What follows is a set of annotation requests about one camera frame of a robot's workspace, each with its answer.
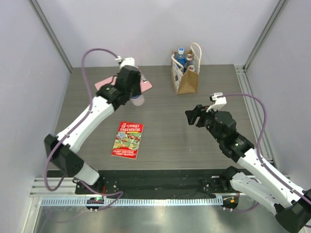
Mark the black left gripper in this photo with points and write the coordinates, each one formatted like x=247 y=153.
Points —
x=135 y=87

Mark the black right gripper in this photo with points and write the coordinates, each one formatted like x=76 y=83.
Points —
x=199 y=117

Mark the small water bottle blue cap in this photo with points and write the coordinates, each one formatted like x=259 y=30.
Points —
x=138 y=100

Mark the burlap canvas tote bag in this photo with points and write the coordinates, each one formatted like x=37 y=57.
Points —
x=186 y=82

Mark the Pocari Sweat plastic bottle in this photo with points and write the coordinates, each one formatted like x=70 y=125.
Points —
x=180 y=56

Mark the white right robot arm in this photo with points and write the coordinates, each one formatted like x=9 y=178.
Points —
x=288 y=202

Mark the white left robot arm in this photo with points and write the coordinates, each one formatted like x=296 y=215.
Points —
x=62 y=149

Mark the pink clipboard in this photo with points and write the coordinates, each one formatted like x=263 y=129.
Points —
x=144 y=83

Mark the red comic paperback book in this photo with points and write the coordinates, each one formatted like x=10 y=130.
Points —
x=127 y=140

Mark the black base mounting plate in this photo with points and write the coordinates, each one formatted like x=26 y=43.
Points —
x=173 y=184

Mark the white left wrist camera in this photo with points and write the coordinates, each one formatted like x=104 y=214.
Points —
x=125 y=62

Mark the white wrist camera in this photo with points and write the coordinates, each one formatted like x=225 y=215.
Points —
x=125 y=62
x=218 y=101

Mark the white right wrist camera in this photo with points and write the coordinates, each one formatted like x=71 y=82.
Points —
x=218 y=101

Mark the white slotted cable duct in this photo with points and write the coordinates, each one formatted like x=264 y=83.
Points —
x=97 y=201

